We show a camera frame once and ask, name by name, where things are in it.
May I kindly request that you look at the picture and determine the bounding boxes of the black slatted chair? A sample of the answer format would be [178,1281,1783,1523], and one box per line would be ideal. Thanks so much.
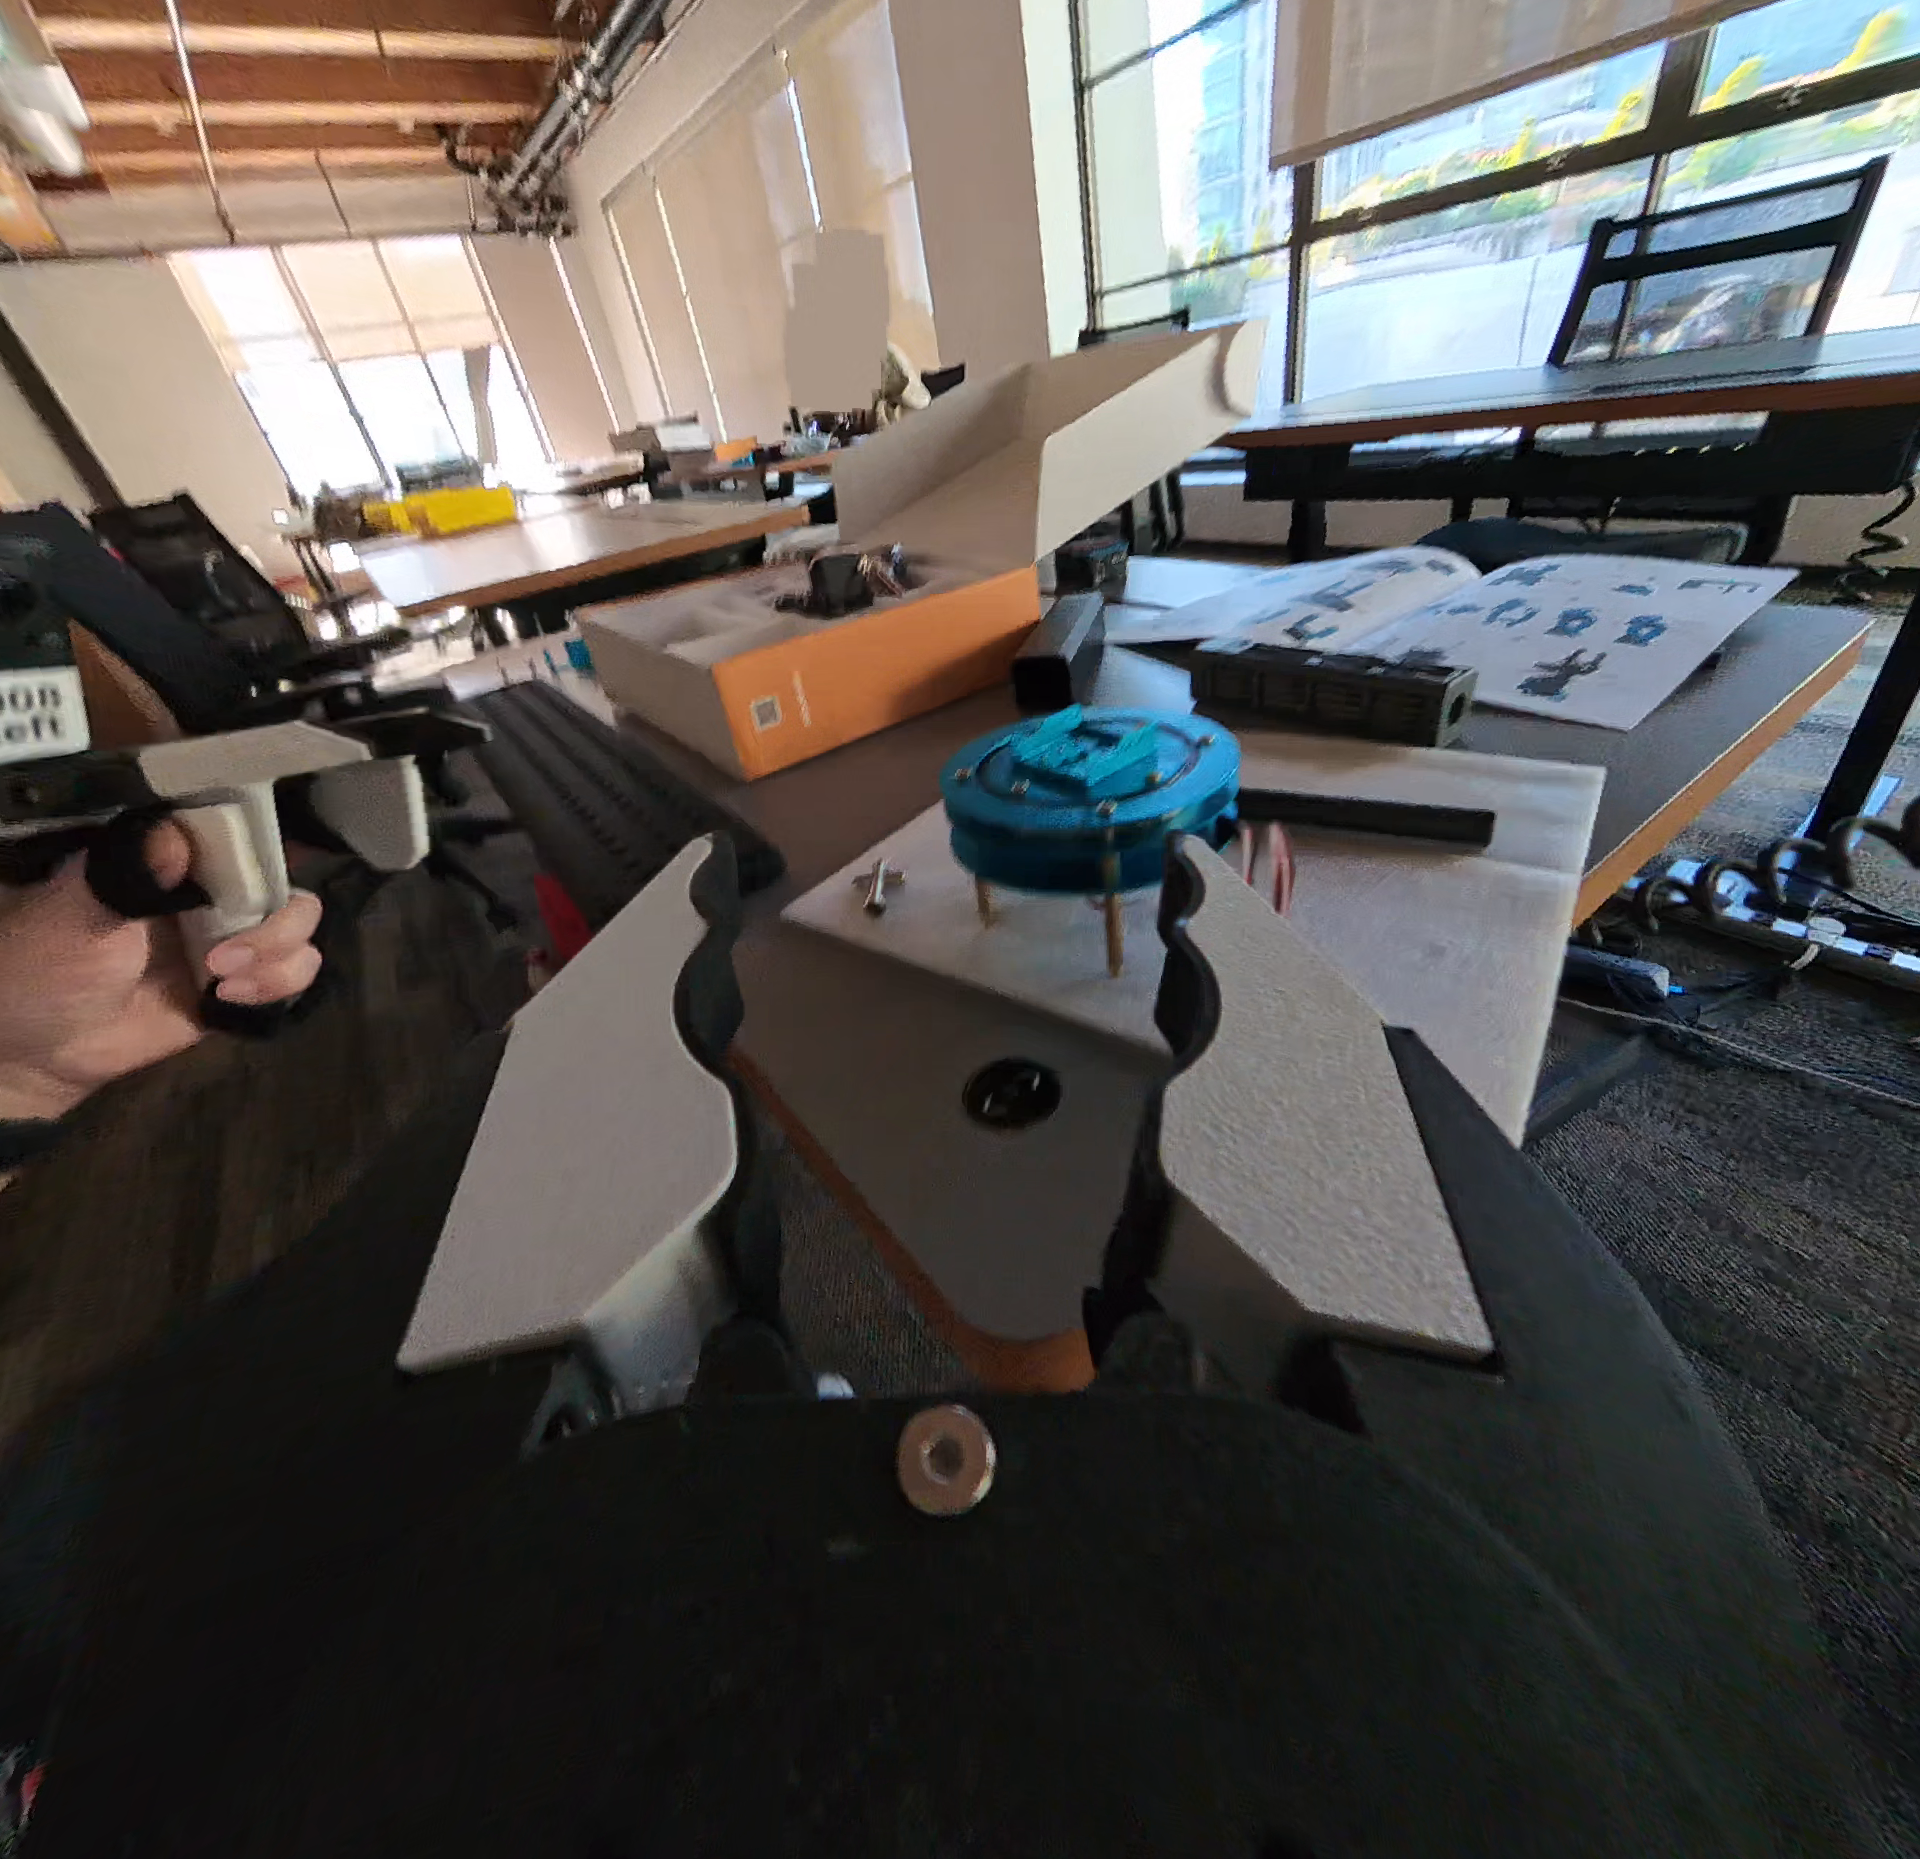
[1549,154,1893,370]

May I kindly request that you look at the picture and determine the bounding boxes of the black keyboard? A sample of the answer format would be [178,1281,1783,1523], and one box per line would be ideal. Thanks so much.
[455,679,784,935]

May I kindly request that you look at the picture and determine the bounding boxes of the black precision screwdriver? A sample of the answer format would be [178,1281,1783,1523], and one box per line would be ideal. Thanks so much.
[1235,788,1499,854]

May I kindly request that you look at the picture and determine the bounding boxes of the black screwdriver bit holder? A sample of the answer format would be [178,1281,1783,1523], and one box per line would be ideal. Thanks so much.
[1186,635,1480,751]

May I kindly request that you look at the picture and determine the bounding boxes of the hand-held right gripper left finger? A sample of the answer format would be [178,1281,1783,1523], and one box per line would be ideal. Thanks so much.
[396,829,784,1421]

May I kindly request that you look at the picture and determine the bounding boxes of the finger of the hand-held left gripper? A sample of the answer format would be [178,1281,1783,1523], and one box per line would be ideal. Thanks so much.
[133,720,373,808]
[307,757,437,875]

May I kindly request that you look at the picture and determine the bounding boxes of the person's left hand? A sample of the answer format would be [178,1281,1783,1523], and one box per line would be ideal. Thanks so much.
[0,816,324,1128]

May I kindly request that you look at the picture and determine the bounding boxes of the orange cardboard box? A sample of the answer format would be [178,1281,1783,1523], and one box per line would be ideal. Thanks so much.
[578,320,1269,784]

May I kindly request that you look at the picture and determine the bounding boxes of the black wood-edged standing desk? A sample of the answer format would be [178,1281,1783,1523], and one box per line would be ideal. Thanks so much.
[1222,323,1920,561]

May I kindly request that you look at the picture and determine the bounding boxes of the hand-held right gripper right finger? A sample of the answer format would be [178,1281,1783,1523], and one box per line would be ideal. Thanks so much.
[1087,838,1499,1397]

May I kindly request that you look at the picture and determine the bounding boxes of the yellow plastic bin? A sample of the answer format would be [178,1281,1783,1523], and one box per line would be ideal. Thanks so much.
[365,486,517,536]

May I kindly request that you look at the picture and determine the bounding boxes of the white foam sheet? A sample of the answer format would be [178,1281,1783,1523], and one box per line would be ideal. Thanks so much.
[781,757,1610,1147]

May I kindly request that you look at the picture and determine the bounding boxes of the white power strip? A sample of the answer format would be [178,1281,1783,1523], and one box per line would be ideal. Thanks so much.
[1659,854,1920,991]

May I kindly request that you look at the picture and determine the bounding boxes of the blue round robot arm base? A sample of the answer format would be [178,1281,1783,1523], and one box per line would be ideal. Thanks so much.
[943,700,1247,977]

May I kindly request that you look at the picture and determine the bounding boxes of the long wooden worktable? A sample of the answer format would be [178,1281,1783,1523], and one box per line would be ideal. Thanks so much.
[356,498,810,623]

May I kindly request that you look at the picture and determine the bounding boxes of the black servo motor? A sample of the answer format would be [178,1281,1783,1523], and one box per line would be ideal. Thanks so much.
[771,543,909,618]

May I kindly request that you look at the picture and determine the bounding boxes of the black rectangular case sleeve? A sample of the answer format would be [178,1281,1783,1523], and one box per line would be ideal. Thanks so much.
[1012,589,1114,713]

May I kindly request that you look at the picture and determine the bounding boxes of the instruction manual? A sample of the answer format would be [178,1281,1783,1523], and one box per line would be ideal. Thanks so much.
[1118,546,1801,732]

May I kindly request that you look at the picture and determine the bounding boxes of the dark blue office chair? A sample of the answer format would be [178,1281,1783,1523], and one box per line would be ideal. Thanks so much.
[1416,515,1750,568]

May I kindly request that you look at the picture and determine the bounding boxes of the black desk cable grommet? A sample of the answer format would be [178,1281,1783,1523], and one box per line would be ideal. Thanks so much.
[958,1057,1062,1136]

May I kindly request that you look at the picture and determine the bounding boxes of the beige roller window blind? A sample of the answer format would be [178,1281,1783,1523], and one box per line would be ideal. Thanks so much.
[1269,0,1920,170]

